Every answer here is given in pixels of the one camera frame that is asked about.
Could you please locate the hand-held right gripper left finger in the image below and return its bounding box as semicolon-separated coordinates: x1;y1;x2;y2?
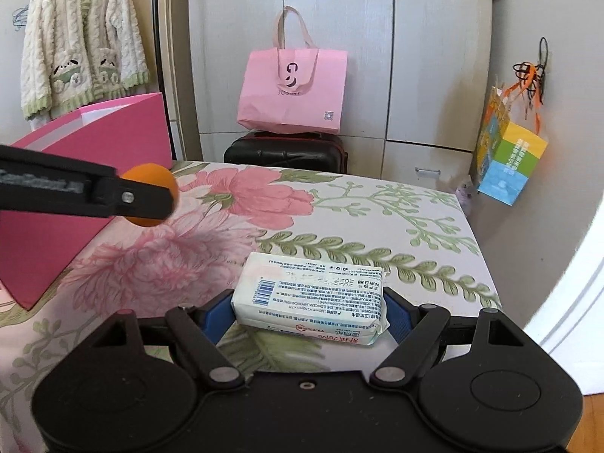
91;298;247;387

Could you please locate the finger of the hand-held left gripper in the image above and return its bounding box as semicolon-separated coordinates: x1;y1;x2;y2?
93;174;175;222

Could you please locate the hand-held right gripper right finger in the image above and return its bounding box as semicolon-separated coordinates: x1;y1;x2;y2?
370;288;524;385

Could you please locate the orange soft ball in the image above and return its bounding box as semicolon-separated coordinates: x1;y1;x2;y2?
120;163;180;226

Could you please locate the pink storage box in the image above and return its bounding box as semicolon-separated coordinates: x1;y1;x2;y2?
0;93;173;312

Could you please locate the white tissue pack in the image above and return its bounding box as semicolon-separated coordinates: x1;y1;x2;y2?
230;251;390;347

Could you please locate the floral bed sheet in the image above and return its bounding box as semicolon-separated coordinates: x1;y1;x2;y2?
0;160;503;453

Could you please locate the small lilac object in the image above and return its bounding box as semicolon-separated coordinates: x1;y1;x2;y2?
453;177;475;213

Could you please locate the white green fluffy cardigan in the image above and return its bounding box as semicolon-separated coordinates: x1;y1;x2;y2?
20;0;151;121

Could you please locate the black suitcase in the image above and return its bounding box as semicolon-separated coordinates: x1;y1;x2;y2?
223;131;349;174

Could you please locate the pink tote bag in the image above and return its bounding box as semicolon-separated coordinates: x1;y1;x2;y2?
237;6;349;135

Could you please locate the colourful paper gift bag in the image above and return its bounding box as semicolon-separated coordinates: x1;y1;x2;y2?
469;86;549;207

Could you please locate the white wardrobe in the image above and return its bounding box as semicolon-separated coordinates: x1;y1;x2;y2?
158;0;494;194

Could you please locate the black hook with orange ribbons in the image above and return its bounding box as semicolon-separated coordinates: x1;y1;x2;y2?
507;37;553;128

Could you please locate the black door frame strip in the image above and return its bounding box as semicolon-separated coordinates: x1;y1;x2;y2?
151;0;179;161

